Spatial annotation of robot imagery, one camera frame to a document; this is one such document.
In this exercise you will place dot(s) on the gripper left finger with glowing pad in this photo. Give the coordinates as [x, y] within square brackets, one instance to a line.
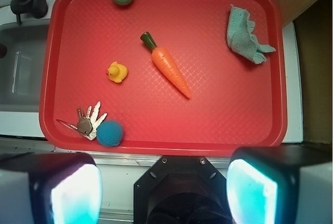
[50, 188]

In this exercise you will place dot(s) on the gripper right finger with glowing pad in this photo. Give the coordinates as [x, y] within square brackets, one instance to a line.
[283, 184]

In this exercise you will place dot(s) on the blue textured ball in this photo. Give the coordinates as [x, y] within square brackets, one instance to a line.
[110, 133]

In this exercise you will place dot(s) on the silver key bunch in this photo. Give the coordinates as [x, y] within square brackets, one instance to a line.
[88, 121]

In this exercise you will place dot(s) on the grey sink basin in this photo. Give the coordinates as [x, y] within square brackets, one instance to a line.
[22, 66]

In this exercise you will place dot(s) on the red plastic tray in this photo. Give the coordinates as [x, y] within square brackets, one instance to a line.
[234, 102]

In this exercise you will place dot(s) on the yellow rubber duck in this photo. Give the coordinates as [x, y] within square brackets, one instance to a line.
[116, 72]

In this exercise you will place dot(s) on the teal woven cloth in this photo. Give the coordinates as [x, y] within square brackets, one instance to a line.
[241, 38]

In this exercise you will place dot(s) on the orange toy carrot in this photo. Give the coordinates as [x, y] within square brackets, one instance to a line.
[166, 64]

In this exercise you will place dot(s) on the black sink faucet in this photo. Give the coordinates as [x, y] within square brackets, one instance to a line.
[36, 8]

